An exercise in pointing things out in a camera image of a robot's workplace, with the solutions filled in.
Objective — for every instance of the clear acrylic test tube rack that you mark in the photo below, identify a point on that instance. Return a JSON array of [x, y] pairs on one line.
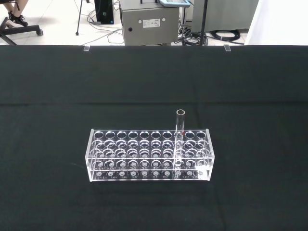
[[144, 166]]

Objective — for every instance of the grey metal control cabinet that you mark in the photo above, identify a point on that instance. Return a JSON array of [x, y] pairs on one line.
[[149, 33]]

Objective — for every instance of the clear plastic cloth clip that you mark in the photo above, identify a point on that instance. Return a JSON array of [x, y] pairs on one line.
[[227, 48], [86, 48]]

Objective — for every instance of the black upright pole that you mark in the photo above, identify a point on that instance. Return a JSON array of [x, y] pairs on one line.
[[204, 21]]

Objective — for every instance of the black bench cloth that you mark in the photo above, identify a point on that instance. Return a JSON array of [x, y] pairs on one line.
[[48, 96]]

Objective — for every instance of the black tripod leg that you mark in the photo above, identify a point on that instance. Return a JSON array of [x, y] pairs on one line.
[[77, 33]]

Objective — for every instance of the light blue pendant device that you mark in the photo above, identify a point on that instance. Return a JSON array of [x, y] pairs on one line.
[[174, 3]]

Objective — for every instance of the black computer tower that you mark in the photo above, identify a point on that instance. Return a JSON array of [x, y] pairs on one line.
[[103, 12]]

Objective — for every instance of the large grey cabinet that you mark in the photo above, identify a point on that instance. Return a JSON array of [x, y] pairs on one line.
[[228, 14]]

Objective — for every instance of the white panel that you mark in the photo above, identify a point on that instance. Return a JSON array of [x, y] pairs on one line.
[[276, 21]]

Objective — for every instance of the black office chair base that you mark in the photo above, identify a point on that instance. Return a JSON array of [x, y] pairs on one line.
[[24, 28]]

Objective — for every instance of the person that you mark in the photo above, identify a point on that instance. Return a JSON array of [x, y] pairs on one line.
[[18, 20]]

